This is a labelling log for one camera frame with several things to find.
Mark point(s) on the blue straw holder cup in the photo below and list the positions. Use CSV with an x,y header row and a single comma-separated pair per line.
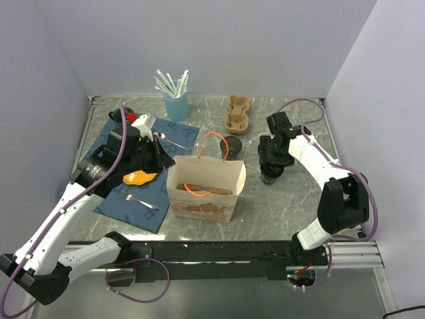
x,y
177,108

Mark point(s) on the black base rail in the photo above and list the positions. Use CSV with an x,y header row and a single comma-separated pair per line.
x,y
191,260

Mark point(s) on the brown cardboard cup carrier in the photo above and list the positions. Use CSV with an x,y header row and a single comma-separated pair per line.
x,y
203,189

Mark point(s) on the orange dotted scalloped plate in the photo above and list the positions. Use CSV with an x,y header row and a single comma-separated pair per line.
x,y
139,178

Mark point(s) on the dark green mug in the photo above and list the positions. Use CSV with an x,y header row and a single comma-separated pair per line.
x,y
116,115

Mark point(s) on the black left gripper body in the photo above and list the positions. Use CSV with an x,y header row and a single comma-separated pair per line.
x,y
148,157

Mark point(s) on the brown paper takeout bag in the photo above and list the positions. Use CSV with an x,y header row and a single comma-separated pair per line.
x,y
205,171

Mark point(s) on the dark translucent coffee cup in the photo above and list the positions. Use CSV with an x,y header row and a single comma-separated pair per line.
x,y
230,147

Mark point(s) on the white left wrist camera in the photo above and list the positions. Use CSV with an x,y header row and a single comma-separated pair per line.
x,y
144,123

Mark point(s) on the white wrapped straw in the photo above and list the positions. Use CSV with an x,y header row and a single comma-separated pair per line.
x,y
162,87
167,84
182,83

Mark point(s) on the silver fork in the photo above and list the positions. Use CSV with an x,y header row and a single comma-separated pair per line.
x,y
130,197

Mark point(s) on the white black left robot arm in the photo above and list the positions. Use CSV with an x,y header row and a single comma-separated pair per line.
x,y
40,266

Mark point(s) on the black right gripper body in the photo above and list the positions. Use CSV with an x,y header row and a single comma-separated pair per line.
x,y
277,156

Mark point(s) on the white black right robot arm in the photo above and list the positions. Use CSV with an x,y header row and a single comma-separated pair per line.
x,y
344,201

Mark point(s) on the silver spoon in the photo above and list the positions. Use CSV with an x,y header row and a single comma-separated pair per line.
x,y
163,137

